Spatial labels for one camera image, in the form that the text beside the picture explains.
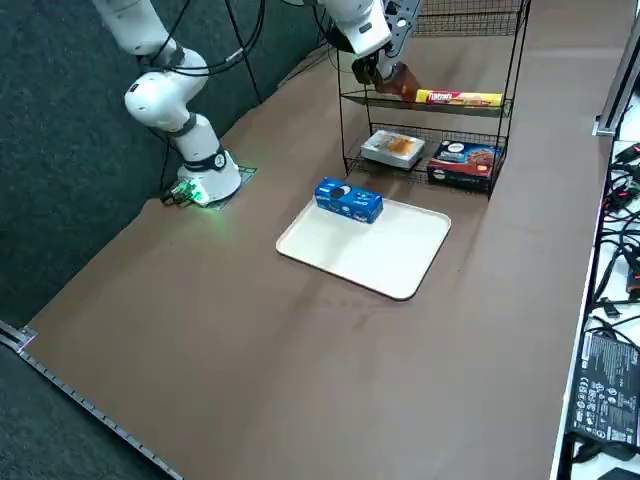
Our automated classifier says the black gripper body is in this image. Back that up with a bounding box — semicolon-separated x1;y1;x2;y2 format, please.
354;38;402;67

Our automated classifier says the blue Oreo cookie box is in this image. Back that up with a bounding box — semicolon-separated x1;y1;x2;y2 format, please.
313;177;385;225

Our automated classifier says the cream plastic tray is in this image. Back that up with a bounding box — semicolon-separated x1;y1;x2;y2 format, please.
275;192;453;302

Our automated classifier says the yellow cookie box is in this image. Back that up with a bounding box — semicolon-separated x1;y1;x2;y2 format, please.
415;88;504;112

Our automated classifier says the dark brown cookie box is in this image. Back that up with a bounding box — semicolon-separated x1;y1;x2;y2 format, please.
426;140;504;194

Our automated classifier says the black labelled power adapter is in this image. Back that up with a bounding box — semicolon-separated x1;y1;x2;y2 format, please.
566;327;640;449

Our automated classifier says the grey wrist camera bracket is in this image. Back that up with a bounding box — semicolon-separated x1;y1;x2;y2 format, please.
383;0;422;57

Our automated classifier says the black wire shelf rack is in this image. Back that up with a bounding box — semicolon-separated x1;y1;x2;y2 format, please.
337;0;532;202

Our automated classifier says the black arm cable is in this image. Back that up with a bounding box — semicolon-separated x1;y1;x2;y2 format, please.
135;0;269;106

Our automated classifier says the grey post bracket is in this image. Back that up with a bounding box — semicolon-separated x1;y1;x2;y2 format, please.
593;113;621;137

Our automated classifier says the metal camera post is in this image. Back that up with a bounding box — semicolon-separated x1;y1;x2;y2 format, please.
594;29;640;137

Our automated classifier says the black ledge cable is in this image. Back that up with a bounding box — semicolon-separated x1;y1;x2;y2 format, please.
594;209;640;321

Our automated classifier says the white cable ledge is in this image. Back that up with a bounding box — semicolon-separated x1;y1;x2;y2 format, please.
548;134;640;480

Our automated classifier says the aluminium table edge rail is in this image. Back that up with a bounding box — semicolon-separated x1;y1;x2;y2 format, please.
0;319;184;480

